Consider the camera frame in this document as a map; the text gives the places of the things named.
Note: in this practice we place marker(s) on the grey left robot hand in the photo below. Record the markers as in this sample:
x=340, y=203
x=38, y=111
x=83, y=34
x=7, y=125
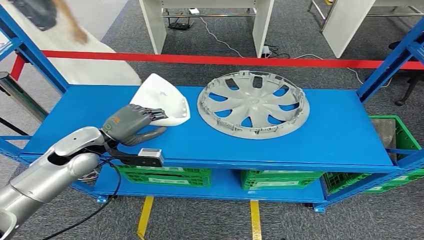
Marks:
x=127, y=124

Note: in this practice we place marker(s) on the person's hand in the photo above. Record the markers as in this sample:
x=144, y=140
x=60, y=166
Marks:
x=81, y=36

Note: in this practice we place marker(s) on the white curved plastic part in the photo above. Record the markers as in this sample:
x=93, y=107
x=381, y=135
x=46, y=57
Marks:
x=162, y=96

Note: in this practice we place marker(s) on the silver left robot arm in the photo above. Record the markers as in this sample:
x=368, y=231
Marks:
x=49, y=179

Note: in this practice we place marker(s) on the person's forearm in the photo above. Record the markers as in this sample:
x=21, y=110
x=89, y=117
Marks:
x=66, y=15

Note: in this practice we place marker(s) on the blue metal shelf rack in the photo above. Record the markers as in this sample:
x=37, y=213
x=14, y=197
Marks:
x=248, y=149

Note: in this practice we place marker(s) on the large white curved panel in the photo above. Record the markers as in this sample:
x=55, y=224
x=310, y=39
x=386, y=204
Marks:
x=92, y=69

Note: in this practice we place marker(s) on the person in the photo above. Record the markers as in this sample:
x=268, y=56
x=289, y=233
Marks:
x=36, y=13

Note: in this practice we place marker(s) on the short red barrier belt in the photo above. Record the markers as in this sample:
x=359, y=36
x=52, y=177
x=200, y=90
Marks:
x=17, y=68

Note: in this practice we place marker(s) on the white desk with crossbar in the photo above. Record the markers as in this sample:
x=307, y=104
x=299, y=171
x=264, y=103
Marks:
x=154, y=26

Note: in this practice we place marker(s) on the black caster wheel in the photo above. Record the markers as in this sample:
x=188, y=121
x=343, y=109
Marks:
x=112, y=197
x=308, y=205

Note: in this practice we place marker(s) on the long red barrier belt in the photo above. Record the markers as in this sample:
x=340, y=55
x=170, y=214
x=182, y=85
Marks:
x=198, y=59

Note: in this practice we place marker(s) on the black router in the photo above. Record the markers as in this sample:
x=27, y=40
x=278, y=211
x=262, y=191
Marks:
x=179, y=24

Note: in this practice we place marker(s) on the white power adapter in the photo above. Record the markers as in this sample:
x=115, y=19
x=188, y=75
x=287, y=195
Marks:
x=194, y=11

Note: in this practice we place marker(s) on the grey plastic wheel cover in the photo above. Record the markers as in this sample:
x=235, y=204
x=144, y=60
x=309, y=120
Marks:
x=253, y=106

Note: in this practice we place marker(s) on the white power strip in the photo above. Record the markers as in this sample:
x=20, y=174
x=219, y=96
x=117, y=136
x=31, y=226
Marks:
x=265, y=50

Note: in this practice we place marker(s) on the white desk panel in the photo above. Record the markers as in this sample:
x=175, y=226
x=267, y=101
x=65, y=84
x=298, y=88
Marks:
x=344, y=26

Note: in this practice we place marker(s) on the grey flat board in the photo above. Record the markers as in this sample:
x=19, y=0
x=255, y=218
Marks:
x=384, y=132

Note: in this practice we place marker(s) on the black office chair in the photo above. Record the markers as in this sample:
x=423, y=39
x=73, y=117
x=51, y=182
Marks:
x=400, y=102

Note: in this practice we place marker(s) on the chrome stanchion post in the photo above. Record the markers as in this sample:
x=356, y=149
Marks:
x=23, y=97

